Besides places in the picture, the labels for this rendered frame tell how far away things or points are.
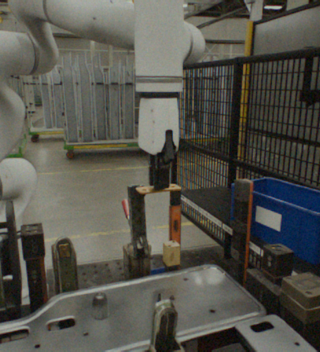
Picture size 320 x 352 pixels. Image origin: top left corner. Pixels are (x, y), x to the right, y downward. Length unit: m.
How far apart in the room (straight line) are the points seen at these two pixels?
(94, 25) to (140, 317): 0.57
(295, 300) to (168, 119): 0.44
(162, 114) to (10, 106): 0.49
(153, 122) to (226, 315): 0.41
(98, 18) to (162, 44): 0.16
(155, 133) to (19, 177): 0.62
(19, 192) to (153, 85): 0.66
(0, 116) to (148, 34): 0.52
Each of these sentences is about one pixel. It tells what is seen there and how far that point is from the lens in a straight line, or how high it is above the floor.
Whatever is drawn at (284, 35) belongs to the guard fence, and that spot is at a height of 1.81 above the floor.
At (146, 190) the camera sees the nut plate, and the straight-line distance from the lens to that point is 0.68.
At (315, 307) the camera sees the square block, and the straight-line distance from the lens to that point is 0.78.
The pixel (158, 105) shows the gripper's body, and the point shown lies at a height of 1.41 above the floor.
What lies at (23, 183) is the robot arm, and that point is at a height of 1.16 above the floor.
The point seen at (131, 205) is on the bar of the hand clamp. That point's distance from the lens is 0.84.
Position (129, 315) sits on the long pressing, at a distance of 0.76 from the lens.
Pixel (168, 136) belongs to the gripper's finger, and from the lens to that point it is 0.62.
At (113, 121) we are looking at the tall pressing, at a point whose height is 0.70.
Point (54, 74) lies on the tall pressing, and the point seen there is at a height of 1.72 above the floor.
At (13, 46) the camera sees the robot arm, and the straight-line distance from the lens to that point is 0.95.
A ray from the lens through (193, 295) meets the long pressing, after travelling 0.82.
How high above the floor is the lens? 1.45
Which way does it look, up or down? 15 degrees down
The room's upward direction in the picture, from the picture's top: straight up
